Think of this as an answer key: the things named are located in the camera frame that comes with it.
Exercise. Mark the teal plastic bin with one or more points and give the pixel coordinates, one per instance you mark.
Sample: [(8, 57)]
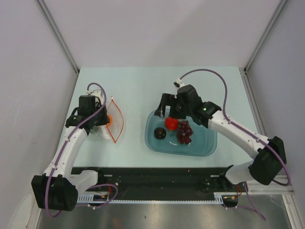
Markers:
[(204, 141)]

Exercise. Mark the aluminium side rail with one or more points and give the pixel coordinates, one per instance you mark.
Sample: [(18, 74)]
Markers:
[(283, 177)]

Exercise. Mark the clear zip top bag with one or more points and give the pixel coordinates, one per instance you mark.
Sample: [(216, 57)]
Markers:
[(114, 129)]

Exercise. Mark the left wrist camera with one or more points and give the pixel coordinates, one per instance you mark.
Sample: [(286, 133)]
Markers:
[(98, 94)]

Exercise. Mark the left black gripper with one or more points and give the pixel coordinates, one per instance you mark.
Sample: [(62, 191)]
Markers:
[(105, 119)]

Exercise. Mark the aluminium frame post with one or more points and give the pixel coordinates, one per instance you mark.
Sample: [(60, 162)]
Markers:
[(57, 34), (266, 33)]

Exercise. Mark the left aluminium frame post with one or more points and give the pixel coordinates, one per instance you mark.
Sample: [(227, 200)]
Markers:
[(57, 34)]

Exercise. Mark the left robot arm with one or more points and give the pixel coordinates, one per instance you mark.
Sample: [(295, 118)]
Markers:
[(55, 188)]

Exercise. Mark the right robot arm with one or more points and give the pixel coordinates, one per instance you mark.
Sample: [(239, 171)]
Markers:
[(267, 154)]

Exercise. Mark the right aluminium frame post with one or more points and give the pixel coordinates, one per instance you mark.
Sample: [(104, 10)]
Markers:
[(266, 33)]

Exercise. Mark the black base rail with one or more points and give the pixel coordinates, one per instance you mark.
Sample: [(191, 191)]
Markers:
[(166, 184)]

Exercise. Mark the purple fake grape bunch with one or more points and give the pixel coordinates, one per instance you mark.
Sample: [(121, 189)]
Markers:
[(184, 132)]

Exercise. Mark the dark purple fake plum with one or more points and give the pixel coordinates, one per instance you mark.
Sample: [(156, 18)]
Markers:
[(159, 133)]

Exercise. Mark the orange fake orange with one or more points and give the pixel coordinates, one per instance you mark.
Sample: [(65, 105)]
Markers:
[(110, 120)]

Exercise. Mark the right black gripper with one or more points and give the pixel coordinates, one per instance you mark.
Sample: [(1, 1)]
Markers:
[(167, 100)]

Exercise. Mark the red orange fake peach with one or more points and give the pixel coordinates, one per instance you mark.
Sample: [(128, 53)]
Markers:
[(171, 123)]

